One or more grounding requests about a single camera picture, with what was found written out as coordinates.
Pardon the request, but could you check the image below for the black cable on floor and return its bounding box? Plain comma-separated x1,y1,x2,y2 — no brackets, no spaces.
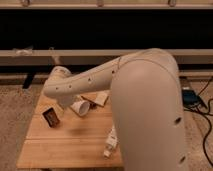
183,75,213,168

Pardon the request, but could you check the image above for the long white rail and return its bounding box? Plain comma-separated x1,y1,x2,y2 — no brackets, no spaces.
0,49,213,66

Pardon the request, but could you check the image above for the wooden table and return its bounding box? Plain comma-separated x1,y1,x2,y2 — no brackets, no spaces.
16,93,122,169

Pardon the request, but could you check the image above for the dark brown oval object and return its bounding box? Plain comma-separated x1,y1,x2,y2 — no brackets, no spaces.
90,103,97,109

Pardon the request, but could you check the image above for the brown rectangular eraser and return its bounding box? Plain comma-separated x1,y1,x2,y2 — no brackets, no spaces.
42,108,60,128

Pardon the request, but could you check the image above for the beige wedge block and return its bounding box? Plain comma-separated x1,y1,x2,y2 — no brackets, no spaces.
82,91,109,107

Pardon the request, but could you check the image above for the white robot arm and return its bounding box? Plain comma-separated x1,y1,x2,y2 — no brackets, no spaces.
44,48,189,171

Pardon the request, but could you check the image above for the dark blue power adapter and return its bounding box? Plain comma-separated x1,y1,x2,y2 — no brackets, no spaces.
182,89,200,106

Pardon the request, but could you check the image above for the white tube bottle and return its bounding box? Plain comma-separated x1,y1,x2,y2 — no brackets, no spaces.
103,127,118,158

